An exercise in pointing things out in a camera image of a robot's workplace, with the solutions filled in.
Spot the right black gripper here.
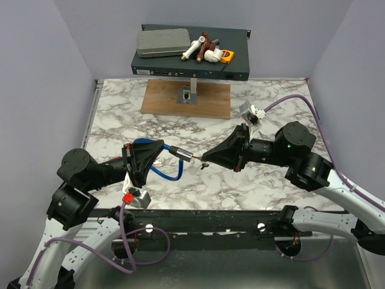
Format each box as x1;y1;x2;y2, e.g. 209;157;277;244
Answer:
202;122;292;172

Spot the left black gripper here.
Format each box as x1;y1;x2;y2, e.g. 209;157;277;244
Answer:
85;141;166;191

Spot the silver key bunch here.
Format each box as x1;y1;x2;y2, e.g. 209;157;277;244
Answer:
192;156;209;170

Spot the blue cable lock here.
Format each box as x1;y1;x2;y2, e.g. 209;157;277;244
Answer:
134;137;194;182

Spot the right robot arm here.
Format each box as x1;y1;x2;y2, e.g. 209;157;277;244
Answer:
202;122;384;255

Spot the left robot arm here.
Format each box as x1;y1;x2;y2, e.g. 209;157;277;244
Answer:
8;139;168;288

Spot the white elbow pipe fitting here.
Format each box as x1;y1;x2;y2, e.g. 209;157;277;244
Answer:
204;49;223;63

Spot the wooden board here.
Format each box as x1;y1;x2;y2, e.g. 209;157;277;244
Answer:
141;79;230;120

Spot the yellow tape measure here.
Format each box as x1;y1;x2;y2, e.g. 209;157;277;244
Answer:
220;49;235;64

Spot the brown pipe fitting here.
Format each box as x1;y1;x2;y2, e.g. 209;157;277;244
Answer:
196;32;216;63

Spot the dark teal rack device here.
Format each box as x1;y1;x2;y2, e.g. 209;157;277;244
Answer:
131;26;250;81

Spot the white straight pipe fitting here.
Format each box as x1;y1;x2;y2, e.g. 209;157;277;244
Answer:
181;36;206;61

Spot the grey plastic case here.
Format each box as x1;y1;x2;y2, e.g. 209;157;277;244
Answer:
137;28;191;58

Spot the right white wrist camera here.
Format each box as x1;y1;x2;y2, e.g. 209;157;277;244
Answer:
239;101;266;139

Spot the metal stand post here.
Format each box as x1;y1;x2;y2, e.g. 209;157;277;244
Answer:
177;78;198;105

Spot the aluminium frame profile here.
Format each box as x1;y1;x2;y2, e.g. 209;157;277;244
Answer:
48;215;368;241

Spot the black mounting rail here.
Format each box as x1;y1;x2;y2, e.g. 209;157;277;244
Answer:
90;207;313;252

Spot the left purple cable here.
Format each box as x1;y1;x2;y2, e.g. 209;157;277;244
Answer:
25;203;171;285

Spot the purple cable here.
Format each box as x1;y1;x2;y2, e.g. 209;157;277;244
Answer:
264;95;385;262
25;203;171;285

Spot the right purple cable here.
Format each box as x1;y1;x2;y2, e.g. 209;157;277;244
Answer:
264;95;385;262

